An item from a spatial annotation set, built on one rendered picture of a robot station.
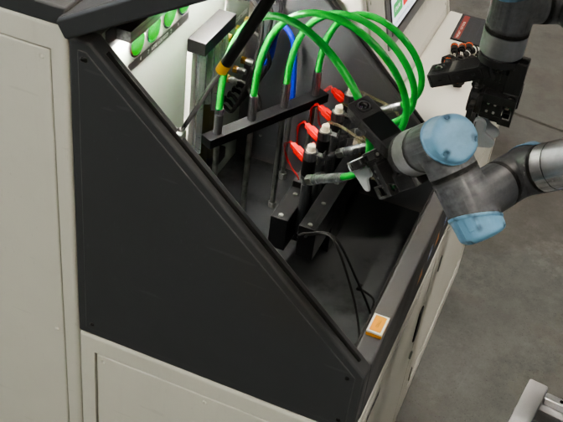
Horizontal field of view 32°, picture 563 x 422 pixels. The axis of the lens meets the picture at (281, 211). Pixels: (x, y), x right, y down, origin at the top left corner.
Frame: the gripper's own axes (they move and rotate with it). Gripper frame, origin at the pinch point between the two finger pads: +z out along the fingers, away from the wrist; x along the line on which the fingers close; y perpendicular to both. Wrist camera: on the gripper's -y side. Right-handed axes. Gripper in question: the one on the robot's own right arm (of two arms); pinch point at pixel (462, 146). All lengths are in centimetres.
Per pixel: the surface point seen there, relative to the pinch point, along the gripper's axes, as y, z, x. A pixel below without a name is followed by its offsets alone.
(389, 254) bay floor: -11.0, 41.4, 13.4
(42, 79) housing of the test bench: -66, -11, -35
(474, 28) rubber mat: -15, 26, 97
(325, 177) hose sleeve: -21.4, 7.6, -11.9
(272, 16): -37.3, -17.6, -5.1
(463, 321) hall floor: 5, 124, 91
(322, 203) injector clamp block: -25.2, 26.2, 3.9
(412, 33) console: -27, 18, 69
